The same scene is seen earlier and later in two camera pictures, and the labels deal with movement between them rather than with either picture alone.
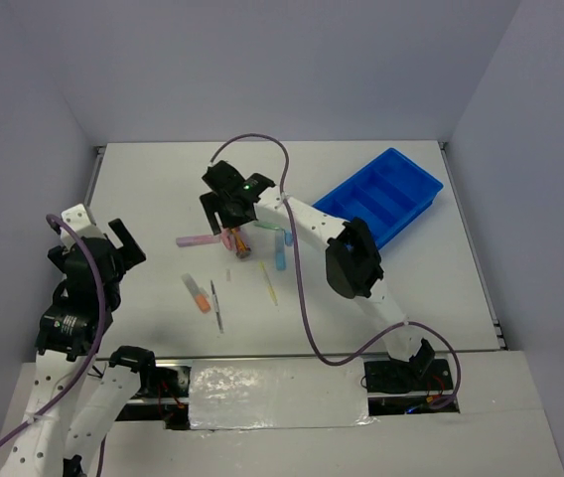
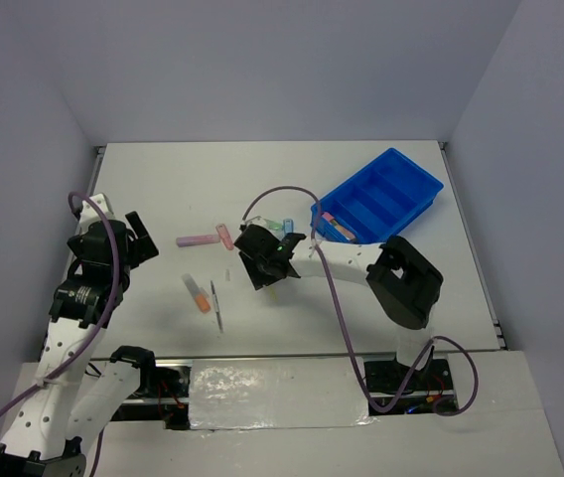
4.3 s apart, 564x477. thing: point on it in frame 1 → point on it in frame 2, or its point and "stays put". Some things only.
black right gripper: (213, 203) → (258, 278)
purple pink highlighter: (190, 240) stays put
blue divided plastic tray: (390, 192) stays put
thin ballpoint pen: (216, 307) stays put
